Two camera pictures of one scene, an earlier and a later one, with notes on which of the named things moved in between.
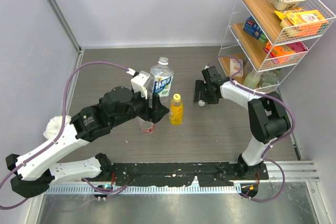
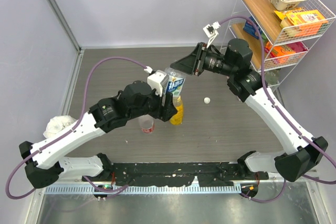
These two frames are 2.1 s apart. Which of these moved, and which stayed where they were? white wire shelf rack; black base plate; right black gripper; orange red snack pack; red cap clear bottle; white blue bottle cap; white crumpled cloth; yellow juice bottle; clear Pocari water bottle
Moved: right black gripper; white blue bottle cap; clear Pocari water bottle
Stayed: yellow juice bottle; black base plate; orange red snack pack; white wire shelf rack; red cap clear bottle; white crumpled cloth
